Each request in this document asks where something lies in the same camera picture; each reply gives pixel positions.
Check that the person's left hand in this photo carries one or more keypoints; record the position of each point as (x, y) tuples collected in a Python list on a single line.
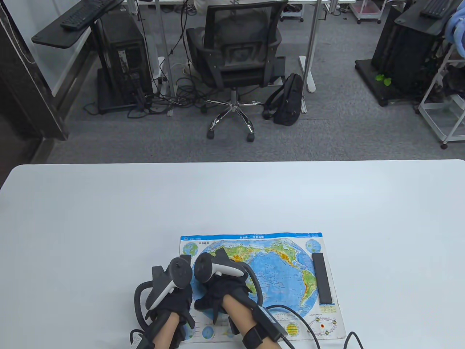
[(174, 301)]

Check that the person's right hand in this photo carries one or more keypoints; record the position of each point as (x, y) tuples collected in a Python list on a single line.
[(225, 287)]

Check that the black rectangular paperweight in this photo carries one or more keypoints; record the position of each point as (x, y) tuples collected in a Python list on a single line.
[(186, 259), (322, 278)]

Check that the colourful world map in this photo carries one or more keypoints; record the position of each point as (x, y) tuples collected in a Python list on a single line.
[(276, 269)]

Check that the person's right forearm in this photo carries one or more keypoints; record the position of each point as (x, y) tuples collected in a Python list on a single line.
[(238, 314)]

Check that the person's left forearm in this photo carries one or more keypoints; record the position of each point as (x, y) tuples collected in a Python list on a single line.
[(165, 332)]

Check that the left hand tracking controller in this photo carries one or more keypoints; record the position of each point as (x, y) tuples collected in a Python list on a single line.
[(180, 271)]

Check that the black backpack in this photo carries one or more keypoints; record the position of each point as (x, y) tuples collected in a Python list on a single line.
[(288, 101)]

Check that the black mesh office chair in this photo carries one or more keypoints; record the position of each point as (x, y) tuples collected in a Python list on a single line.
[(239, 72)]

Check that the black computer tower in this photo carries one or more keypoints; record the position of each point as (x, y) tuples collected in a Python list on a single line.
[(123, 54), (403, 54)]

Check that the black wheeled platform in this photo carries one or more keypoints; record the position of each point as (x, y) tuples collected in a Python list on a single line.
[(370, 78)]

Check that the small green object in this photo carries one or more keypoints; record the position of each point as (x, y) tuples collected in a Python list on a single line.
[(383, 79)]

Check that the white wheeled cart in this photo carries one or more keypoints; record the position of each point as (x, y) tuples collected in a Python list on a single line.
[(368, 9), (292, 11)]

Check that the white metal rack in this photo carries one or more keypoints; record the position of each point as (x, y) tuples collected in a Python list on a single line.
[(448, 109)]

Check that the black side desk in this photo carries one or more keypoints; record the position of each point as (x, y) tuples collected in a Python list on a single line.
[(54, 38), (417, 20)]

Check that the black keyboard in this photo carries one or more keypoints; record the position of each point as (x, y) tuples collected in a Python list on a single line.
[(87, 12), (437, 8)]

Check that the black left wrist camera unit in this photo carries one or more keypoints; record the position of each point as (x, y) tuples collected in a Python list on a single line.
[(140, 340)]

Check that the black wrist camera unit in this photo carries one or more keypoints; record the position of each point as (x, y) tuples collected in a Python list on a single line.
[(270, 323), (140, 340)]

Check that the black right wrist camera unit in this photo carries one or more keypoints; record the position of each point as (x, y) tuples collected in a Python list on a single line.
[(270, 323)]

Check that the white metal desk frame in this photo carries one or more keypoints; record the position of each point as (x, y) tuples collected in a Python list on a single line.
[(311, 43)]

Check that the dark partition post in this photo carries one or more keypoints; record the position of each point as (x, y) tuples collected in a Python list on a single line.
[(25, 80)]

